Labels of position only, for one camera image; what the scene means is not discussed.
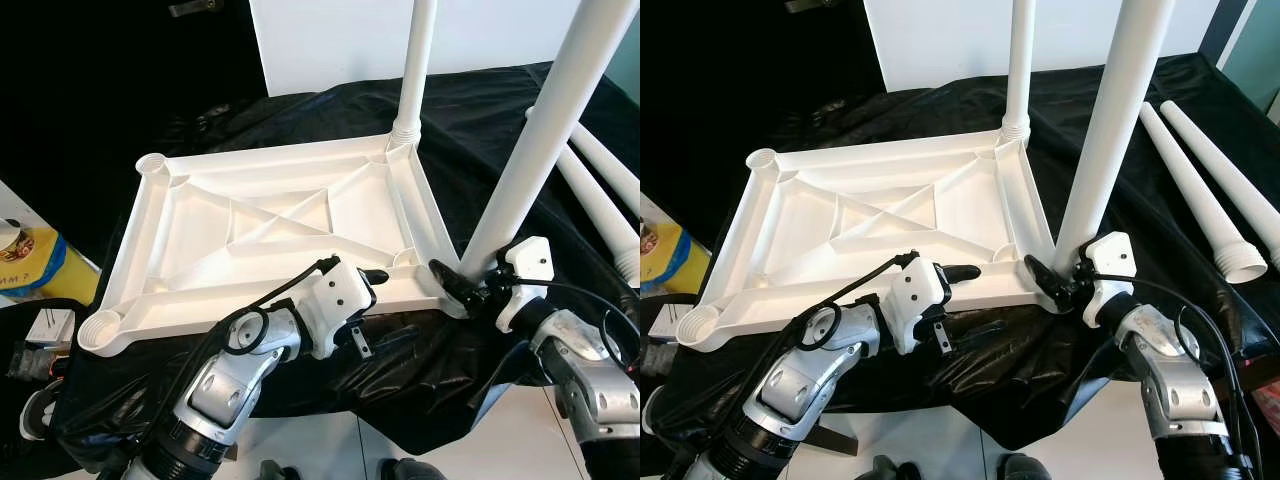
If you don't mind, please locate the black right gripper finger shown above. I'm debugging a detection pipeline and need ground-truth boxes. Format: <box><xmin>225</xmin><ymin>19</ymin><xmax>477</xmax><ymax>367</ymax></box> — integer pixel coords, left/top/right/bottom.
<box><xmin>429</xmin><ymin>260</ymin><xmax>481</xmax><ymax>313</ymax></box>
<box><xmin>1025</xmin><ymin>254</ymin><xmax>1071</xmax><ymax>311</ymax></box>

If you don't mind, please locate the white plastic table leg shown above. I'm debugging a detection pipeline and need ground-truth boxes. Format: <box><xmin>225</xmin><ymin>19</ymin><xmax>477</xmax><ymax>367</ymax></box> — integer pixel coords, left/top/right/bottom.
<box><xmin>390</xmin><ymin>0</ymin><xmax>439</xmax><ymax>151</ymax></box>
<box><xmin>1053</xmin><ymin>0</ymin><xmax>1177</xmax><ymax>278</ymax></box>
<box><xmin>570</xmin><ymin>120</ymin><xmax>641</xmax><ymax>216</ymax></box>
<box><xmin>1003</xmin><ymin>0</ymin><xmax>1041</xmax><ymax>146</ymax></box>
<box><xmin>1160</xmin><ymin>100</ymin><xmax>1280</xmax><ymax>246</ymax></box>
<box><xmin>525</xmin><ymin>105</ymin><xmax>641</xmax><ymax>289</ymax></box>
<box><xmin>458</xmin><ymin>0</ymin><xmax>641</xmax><ymax>283</ymax></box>
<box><xmin>1138</xmin><ymin>100</ymin><xmax>1269</xmax><ymax>285</ymax></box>

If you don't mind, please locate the white plastic table top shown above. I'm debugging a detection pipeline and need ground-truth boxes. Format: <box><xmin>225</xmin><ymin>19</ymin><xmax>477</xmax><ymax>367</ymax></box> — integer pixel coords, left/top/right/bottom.
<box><xmin>77</xmin><ymin>135</ymin><xmax>481</xmax><ymax>358</ymax></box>
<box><xmin>676</xmin><ymin>130</ymin><xmax>1066</xmax><ymax>353</ymax></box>

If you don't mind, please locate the brown wooden table leg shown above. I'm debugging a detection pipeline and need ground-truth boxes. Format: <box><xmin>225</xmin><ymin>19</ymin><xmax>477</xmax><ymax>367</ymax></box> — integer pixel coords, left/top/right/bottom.
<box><xmin>800</xmin><ymin>425</ymin><xmax>861</xmax><ymax>458</ymax></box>

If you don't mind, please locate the black open tool bag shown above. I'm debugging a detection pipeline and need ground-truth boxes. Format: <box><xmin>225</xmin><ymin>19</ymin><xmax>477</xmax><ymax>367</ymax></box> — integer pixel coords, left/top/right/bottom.
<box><xmin>640</xmin><ymin>295</ymin><xmax>691</xmax><ymax>411</ymax></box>
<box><xmin>0</xmin><ymin>298</ymin><xmax>81</xmax><ymax>441</ymax></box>

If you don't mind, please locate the small white box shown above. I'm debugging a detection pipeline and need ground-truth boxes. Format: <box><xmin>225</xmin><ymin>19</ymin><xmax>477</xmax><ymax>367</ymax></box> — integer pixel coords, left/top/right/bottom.
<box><xmin>650</xmin><ymin>305</ymin><xmax>691</xmax><ymax>341</ymax></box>
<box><xmin>35</xmin><ymin>308</ymin><xmax>78</xmax><ymax>347</ymax></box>

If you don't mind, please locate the yellow and blue box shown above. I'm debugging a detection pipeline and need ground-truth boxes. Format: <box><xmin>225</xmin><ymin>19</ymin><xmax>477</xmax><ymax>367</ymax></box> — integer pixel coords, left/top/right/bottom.
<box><xmin>0</xmin><ymin>228</ymin><xmax>101</xmax><ymax>301</ymax></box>
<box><xmin>640</xmin><ymin>228</ymin><xmax>701</xmax><ymax>296</ymax></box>

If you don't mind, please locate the black plastic table cover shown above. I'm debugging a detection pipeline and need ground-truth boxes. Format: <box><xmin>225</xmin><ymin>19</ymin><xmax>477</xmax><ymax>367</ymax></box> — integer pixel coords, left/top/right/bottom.
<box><xmin>50</xmin><ymin>60</ymin><xmax>641</xmax><ymax>471</ymax></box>
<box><xmin>645</xmin><ymin>55</ymin><xmax>1280</xmax><ymax>471</ymax></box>

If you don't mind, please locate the pink shopping bag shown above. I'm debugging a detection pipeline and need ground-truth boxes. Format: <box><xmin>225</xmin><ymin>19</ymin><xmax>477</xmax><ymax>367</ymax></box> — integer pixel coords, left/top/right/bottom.
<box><xmin>1245</xmin><ymin>385</ymin><xmax>1280</xmax><ymax>441</ymax></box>

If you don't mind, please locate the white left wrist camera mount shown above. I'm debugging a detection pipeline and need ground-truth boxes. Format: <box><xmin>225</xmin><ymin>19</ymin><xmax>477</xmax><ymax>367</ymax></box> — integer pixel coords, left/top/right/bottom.
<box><xmin>298</xmin><ymin>258</ymin><xmax>376</xmax><ymax>359</ymax></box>
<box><xmin>880</xmin><ymin>258</ymin><xmax>951</xmax><ymax>356</ymax></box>

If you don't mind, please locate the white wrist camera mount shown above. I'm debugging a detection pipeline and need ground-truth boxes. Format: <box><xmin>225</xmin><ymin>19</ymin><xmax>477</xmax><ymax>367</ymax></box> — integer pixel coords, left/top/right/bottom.
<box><xmin>298</xmin><ymin>258</ymin><xmax>376</xmax><ymax>359</ymax></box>
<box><xmin>1080</xmin><ymin>232</ymin><xmax>1139</xmax><ymax>329</ymax></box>
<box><xmin>495</xmin><ymin>236</ymin><xmax>556</xmax><ymax>334</ymax></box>
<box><xmin>880</xmin><ymin>258</ymin><xmax>951</xmax><ymax>356</ymax></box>

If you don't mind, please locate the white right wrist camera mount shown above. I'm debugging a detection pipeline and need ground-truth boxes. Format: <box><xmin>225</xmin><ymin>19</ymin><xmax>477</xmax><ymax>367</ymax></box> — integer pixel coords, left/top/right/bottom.
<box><xmin>495</xmin><ymin>236</ymin><xmax>556</xmax><ymax>334</ymax></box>
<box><xmin>1080</xmin><ymin>232</ymin><xmax>1139</xmax><ymax>329</ymax></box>

